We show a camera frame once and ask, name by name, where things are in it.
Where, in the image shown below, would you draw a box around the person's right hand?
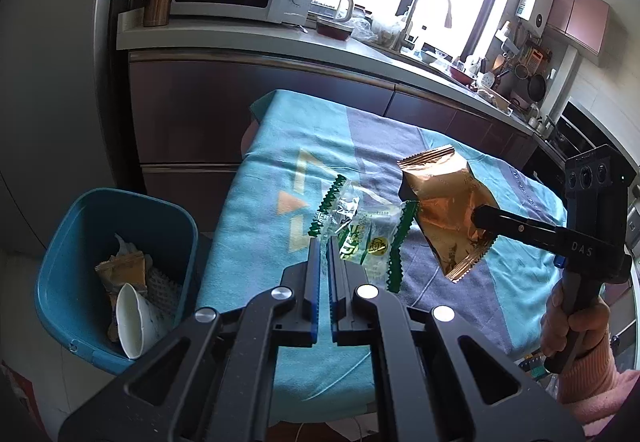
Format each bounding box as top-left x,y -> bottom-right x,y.
540,283 -> 611,356

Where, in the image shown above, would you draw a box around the black built-in oven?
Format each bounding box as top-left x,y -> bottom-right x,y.
522,101 -> 626,203

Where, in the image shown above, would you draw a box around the black hanging frying pan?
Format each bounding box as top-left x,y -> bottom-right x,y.
527,74 -> 547,103

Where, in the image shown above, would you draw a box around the clear green label wrapper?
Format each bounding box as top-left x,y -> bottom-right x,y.
335,201 -> 418,294

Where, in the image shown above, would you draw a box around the white wall water heater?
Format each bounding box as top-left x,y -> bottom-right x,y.
515,0 -> 553,37

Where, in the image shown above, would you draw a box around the glass electric kettle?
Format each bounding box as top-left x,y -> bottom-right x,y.
309,0 -> 355,23

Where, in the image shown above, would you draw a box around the white paper cup blue dots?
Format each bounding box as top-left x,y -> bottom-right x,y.
115,284 -> 171,360

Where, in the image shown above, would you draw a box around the pink wall cabinet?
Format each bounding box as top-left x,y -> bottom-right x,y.
547,0 -> 611,58

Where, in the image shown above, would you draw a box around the dark kitchen base cabinets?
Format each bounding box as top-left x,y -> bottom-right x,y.
128,49 -> 536,232

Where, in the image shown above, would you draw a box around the chrome kitchen faucet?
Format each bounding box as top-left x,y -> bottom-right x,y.
396,0 -> 452,51

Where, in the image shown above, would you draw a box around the dark red food container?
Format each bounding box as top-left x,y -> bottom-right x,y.
316,19 -> 352,42

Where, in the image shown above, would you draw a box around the red bowl on counter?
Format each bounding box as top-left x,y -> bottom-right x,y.
449,65 -> 473,86

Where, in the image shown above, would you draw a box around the clear green-edged snack wrapper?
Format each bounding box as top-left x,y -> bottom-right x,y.
308,175 -> 360,239

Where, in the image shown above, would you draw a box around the blue plastic trash bin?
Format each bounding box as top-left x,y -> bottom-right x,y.
34,186 -> 200,376

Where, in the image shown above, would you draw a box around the copper foil snack bag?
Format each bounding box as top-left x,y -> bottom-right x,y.
398,144 -> 498,283

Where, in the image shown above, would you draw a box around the pink sleeve right forearm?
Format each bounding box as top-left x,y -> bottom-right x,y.
556,336 -> 639,440

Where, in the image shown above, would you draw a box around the silver refrigerator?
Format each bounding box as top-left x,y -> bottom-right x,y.
1,0 -> 142,255

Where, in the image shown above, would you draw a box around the teal patterned tablecloth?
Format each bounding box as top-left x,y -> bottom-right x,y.
198,90 -> 559,422

